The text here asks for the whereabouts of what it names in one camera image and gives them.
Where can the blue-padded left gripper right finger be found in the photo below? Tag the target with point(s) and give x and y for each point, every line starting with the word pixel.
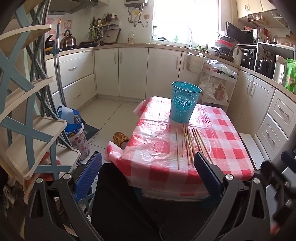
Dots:
pixel 210 180

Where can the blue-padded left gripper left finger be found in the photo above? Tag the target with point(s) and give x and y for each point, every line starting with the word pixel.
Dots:
pixel 85 174

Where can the kitchen faucet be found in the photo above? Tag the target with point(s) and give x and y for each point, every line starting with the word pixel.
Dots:
pixel 190 41

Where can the red white checkered tablecloth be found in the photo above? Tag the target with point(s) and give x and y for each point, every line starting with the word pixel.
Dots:
pixel 158 159

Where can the yellow patterned slipper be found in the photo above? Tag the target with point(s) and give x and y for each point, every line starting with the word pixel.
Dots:
pixel 120 139

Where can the blue plastic bag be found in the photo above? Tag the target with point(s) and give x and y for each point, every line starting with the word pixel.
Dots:
pixel 73 119

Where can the white rolling storage cart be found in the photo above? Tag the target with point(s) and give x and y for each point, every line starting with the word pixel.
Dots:
pixel 217 82

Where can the white electric kettle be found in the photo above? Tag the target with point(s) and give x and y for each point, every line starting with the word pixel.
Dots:
pixel 279 69

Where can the green snack bag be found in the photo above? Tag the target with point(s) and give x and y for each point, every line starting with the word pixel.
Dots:
pixel 290 75

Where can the black toaster oven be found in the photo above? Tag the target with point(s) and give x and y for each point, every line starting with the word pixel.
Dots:
pixel 248 55

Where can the black microwave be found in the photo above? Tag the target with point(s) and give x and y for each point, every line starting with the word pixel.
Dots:
pixel 243 37

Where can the stainless steel kettle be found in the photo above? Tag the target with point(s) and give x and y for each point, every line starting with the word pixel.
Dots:
pixel 68 41

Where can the plastic bottle on counter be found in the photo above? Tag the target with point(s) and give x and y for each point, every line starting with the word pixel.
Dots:
pixel 131 37

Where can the mop handle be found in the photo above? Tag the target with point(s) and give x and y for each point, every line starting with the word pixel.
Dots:
pixel 57 65

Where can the wall dish rack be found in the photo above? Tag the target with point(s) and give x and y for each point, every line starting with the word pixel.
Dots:
pixel 105 30

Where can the wall water heater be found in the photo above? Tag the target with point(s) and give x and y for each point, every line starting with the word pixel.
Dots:
pixel 135 3

